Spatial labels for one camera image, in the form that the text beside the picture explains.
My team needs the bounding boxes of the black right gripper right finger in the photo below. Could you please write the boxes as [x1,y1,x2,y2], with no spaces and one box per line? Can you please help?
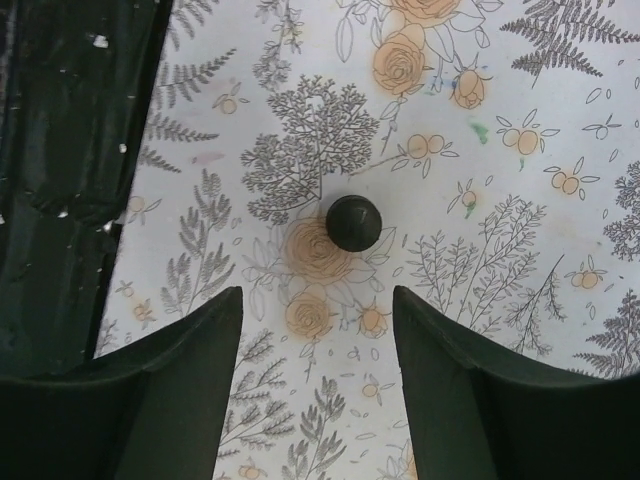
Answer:
[392,286,639,479]

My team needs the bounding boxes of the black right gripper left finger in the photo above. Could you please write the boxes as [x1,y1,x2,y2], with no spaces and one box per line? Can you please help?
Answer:
[1,287,243,479]

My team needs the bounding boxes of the black bottle cap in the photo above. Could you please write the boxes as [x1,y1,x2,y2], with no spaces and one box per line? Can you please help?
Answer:
[325,195,382,253]

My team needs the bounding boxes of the floral table mat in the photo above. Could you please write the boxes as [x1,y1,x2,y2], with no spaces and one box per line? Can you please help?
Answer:
[98,1,639,479]

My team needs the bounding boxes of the black base bar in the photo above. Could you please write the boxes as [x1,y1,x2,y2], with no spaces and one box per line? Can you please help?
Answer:
[1,1,172,378]

